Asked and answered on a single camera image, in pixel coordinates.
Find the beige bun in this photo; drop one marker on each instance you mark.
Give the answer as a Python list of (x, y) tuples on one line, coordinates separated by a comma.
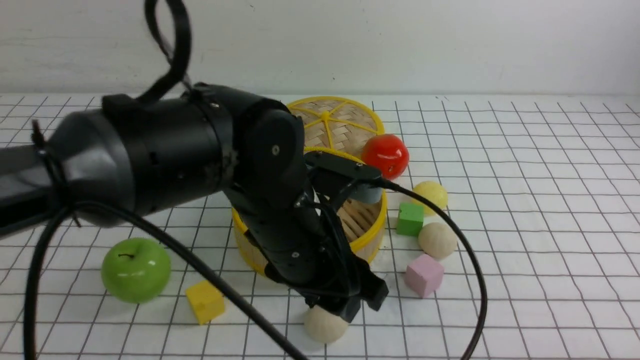
[(437, 240), (324, 327)]

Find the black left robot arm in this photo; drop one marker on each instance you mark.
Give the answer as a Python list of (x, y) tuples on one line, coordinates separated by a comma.
[(148, 157)]

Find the yellow cube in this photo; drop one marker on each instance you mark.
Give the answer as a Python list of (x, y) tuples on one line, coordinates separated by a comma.
[(206, 301)]

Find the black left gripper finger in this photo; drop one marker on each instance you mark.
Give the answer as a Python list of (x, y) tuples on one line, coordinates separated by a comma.
[(346, 308), (374, 290)]

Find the yellow bun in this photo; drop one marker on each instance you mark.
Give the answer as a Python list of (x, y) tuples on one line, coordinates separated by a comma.
[(434, 192)]

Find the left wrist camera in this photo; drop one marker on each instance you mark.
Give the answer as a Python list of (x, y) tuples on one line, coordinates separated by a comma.
[(339, 178)]

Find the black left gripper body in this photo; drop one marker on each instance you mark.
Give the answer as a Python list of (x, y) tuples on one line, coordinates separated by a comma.
[(303, 242)]

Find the red tomato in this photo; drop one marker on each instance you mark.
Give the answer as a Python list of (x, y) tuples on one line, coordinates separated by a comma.
[(387, 153)]

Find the green cube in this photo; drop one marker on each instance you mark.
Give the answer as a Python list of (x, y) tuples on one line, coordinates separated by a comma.
[(410, 219)]

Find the green apple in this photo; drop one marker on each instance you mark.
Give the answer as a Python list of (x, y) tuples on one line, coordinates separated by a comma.
[(136, 270)]

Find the woven bamboo steamer lid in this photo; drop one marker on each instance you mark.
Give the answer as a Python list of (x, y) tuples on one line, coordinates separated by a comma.
[(337, 123)]

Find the bamboo steamer tray yellow rim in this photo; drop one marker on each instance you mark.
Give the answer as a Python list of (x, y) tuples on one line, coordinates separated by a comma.
[(362, 223)]

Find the pink cube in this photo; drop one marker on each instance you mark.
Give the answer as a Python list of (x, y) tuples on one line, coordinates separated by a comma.
[(424, 275)]

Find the beige bun front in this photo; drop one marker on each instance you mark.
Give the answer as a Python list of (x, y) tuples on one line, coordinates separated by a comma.
[(324, 327)]

